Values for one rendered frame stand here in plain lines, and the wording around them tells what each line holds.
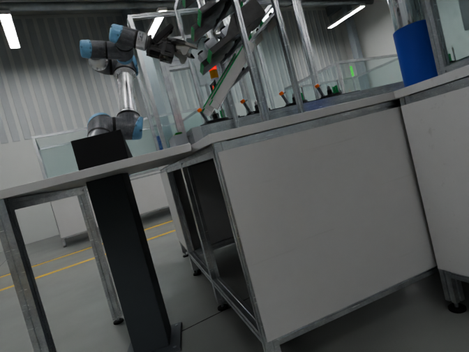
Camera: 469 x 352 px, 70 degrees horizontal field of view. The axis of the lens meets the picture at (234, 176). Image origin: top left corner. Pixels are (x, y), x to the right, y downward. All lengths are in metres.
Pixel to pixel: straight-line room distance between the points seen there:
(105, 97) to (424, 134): 9.28
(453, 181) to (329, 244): 0.46
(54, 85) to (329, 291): 9.43
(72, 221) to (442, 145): 6.06
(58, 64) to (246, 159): 9.41
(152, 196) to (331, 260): 5.78
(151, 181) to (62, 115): 3.90
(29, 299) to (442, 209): 1.45
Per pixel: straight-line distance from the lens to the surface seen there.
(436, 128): 1.32
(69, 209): 6.62
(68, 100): 10.01
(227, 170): 1.04
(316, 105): 1.91
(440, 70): 1.41
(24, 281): 1.36
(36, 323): 1.39
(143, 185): 6.77
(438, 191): 1.38
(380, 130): 1.35
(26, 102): 9.98
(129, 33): 1.56
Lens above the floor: 0.77
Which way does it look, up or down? 3 degrees down
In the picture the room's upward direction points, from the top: 15 degrees counter-clockwise
